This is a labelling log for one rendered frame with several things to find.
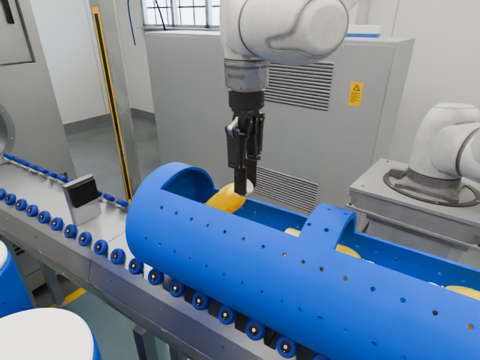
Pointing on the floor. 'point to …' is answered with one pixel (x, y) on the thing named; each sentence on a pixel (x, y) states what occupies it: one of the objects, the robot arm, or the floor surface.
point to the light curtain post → (116, 92)
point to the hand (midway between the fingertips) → (245, 176)
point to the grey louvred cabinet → (282, 116)
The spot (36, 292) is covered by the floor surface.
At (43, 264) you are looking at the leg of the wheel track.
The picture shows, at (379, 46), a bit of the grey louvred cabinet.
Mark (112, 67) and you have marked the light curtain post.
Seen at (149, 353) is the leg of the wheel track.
